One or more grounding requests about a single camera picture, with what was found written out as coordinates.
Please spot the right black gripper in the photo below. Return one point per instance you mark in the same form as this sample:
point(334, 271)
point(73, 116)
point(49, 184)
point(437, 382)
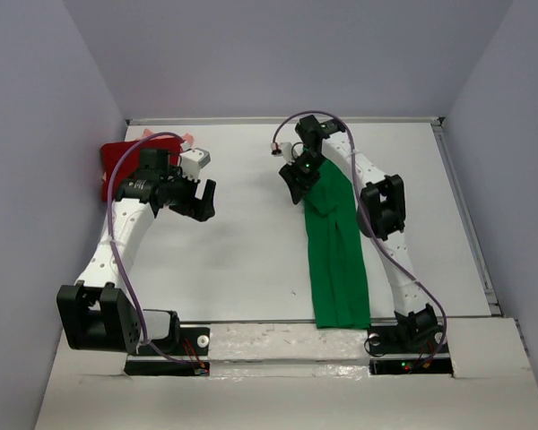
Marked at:
point(298, 189)

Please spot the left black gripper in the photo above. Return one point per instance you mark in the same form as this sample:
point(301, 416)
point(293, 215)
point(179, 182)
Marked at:
point(201, 209)

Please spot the green t shirt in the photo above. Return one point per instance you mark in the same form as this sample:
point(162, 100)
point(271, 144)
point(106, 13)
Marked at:
point(338, 278)

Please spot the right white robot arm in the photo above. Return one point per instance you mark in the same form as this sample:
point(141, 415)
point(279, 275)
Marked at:
point(420, 320)

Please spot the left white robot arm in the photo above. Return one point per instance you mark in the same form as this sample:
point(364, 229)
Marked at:
point(101, 311)

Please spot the pink folded t shirt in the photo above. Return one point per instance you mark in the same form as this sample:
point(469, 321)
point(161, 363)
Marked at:
point(170, 142)

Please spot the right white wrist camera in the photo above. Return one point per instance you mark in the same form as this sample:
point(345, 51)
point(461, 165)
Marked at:
point(285, 150)

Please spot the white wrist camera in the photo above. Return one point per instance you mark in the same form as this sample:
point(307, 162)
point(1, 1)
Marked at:
point(192, 161)
point(285, 150)

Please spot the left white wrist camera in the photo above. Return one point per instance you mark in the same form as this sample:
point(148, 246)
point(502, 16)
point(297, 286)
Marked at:
point(192, 161)

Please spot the aluminium table rail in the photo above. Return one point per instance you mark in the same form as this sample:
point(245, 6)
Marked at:
point(275, 120)

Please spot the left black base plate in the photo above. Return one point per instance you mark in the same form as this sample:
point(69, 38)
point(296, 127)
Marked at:
point(186, 358)

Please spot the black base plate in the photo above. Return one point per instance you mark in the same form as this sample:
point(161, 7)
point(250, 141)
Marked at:
point(389, 356)
point(186, 358)

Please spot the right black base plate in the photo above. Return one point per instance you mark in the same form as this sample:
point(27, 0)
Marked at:
point(389, 356)

